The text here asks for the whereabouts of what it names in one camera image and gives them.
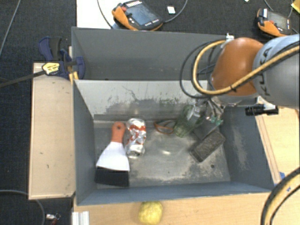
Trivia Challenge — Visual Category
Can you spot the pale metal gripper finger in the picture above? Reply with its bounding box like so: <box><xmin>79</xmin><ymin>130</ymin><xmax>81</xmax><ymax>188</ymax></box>
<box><xmin>188</xmin><ymin>105</ymin><xmax>202</xmax><ymax>127</ymax></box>

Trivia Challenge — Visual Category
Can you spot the clear green glass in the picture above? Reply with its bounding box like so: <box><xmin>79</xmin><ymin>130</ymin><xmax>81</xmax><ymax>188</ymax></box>
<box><xmin>173</xmin><ymin>104</ymin><xmax>205</xmax><ymax>138</ymax></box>

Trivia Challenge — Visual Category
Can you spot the dark green flat block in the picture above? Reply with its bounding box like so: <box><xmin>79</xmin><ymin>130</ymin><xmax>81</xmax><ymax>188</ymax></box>
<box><xmin>190</xmin><ymin>130</ymin><xmax>226</xmax><ymax>163</ymax></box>

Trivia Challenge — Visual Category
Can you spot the grey metal bin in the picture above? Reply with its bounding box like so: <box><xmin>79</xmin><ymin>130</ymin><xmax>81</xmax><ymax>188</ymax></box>
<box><xmin>71</xmin><ymin>26</ymin><xmax>275</xmax><ymax>206</ymax></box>

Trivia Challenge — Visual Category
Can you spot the clear bottle with red label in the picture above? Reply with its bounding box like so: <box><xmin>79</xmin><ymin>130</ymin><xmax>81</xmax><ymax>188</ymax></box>
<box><xmin>123</xmin><ymin>118</ymin><xmax>147</xmax><ymax>159</ymax></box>

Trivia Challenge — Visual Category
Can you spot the black rectangular block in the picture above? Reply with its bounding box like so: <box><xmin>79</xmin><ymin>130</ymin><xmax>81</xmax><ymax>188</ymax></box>
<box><xmin>94</xmin><ymin>167</ymin><xmax>130</xmax><ymax>188</ymax></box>

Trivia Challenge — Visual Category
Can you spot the yellow ball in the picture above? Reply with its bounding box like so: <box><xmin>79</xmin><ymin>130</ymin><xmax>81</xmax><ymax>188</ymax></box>
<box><xmin>137</xmin><ymin>201</ymin><xmax>164</xmax><ymax>225</ymax></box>

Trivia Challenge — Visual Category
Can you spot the pale wood board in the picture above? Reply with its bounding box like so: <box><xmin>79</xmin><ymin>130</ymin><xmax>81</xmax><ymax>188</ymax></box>
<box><xmin>28</xmin><ymin>62</ymin><xmax>77</xmax><ymax>200</ymax></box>

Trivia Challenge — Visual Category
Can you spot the orange rubber ring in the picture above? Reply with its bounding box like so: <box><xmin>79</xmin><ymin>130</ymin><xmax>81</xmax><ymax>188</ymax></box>
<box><xmin>153</xmin><ymin>119</ymin><xmax>177</xmax><ymax>135</ymax></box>

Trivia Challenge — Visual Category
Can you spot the black cylinder on white bracket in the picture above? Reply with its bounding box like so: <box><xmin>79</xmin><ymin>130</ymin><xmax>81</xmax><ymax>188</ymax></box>
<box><xmin>244</xmin><ymin>96</ymin><xmax>279</xmax><ymax>116</ymax></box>

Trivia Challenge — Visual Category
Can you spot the orange-handled white scraper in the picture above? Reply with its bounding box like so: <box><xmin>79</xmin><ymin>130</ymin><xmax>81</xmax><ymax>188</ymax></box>
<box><xmin>95</xmin><ymin>121</ymin><xmax>131</xmax><ymax>173</ymax></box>

